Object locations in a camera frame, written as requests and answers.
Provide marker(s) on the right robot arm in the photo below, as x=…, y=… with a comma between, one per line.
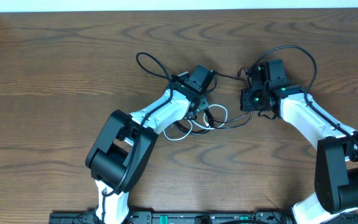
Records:
x=335, y=197

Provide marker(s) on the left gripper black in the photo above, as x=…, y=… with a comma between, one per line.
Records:
x=205, y=102

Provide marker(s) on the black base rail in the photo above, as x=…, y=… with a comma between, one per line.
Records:
x=150, y=217

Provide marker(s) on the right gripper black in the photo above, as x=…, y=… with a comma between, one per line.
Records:
x=246, y=104

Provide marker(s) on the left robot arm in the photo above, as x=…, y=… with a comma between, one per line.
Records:
x=122, y=149

